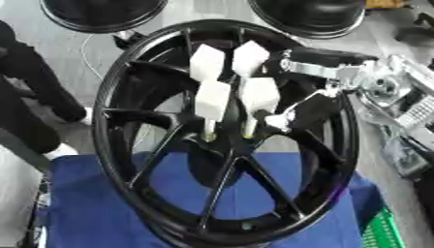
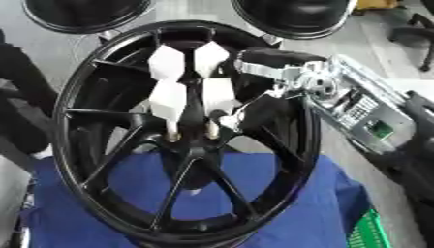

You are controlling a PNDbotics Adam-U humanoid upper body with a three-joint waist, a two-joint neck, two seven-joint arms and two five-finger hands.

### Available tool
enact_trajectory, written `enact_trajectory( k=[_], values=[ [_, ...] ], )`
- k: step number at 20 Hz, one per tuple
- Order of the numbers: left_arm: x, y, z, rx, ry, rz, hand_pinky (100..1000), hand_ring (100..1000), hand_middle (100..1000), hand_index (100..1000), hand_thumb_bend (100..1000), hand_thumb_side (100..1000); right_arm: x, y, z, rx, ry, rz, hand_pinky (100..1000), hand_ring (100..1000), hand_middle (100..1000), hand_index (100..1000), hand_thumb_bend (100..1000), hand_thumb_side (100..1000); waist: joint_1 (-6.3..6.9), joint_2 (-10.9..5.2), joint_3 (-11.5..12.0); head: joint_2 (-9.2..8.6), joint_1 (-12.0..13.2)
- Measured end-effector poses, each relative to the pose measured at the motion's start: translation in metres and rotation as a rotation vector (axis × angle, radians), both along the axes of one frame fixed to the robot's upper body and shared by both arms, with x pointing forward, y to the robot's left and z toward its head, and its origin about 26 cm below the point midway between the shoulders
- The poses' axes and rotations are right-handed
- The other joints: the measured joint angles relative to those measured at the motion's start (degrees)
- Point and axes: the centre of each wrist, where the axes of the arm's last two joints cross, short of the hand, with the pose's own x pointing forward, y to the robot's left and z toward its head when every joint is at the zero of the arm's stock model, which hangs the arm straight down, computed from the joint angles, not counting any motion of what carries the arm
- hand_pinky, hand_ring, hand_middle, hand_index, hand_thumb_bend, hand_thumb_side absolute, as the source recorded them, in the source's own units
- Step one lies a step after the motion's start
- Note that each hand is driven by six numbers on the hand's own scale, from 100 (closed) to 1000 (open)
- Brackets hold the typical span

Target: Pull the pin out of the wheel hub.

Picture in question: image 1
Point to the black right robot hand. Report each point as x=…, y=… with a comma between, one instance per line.
x=316, y=111

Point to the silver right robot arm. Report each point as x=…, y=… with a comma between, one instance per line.
x=390, y=87

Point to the white pin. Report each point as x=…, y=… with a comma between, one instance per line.
x=259, y=93
x=212, y=98
x=250, y=58
x=207, y=63

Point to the black spoked wheel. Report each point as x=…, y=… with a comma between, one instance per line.
x=169, y=206

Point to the black round disc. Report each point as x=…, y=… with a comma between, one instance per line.
x=102, y=14
x=308, y=16

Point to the tan box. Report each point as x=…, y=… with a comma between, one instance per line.
x=384, y=3

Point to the green plastic basket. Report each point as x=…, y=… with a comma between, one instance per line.
x=380, y=231

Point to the person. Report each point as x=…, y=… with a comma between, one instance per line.
x=34, y=80

